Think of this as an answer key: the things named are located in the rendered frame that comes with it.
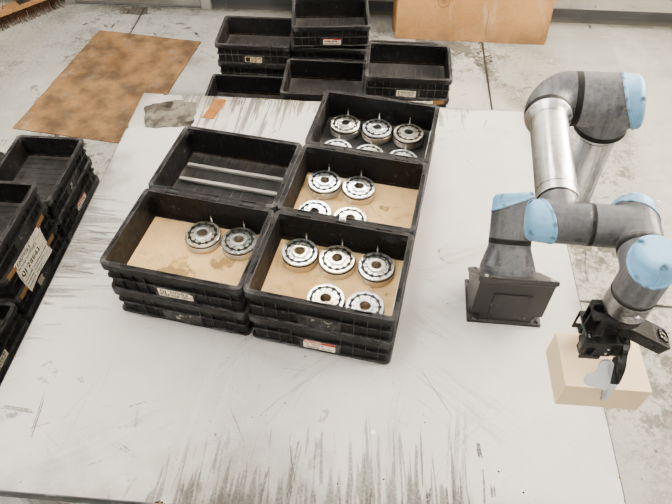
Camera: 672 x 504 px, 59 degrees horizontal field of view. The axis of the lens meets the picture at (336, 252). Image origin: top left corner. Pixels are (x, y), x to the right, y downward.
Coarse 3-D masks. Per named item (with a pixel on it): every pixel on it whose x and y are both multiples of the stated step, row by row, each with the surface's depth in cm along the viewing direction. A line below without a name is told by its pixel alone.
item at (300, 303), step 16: (272, 224) 166; (336, 224) 166; (352, 224) 166; (256, 256) 158; (400, 288) 152; (288, 304) 150; (304, 304) 148; (320, 304) 149; (400, 304) 149; (368, 320) 147; (384, 320) 145
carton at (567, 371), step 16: (560, 336) 120; (576, 336) 120; (560, 352) 117; (576, 352) 117; (640, 352) 117; (560, 368) 116; (576, 368) 115; (592, 368) 115; (640, 368) 115; (560, 384) 116; (576, 384) 113; (624, 384) 113; (640, 384) 113; (560, 400) 117; (576, 400) 117; (592, 400) 116; (608, 400) 116; (624, 400) 115; (640, 400) 115
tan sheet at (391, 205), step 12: (300, 192) 188; (384, 192) 188; (396, 192) 188; (408, 192) 188; (300, 204) 185; (336, 204) 185; (348, 204) 185; (372, 204) 185; (384, 204) 185; (396, 204) 185; (408, 204) 185; (372, 216) 181; (384, 216) 181; (396, 216) 181; (408, 216) 182
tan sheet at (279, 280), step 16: (272, 272) 167; (288, 272) 167; (304, 272) 167; (320, 272) 167; (272, 288) 164; (288, 288) 164; (304, 288) 164; (352, 288) 164; (368, 288) 164; (384, 288) 164; (384, 304) 160
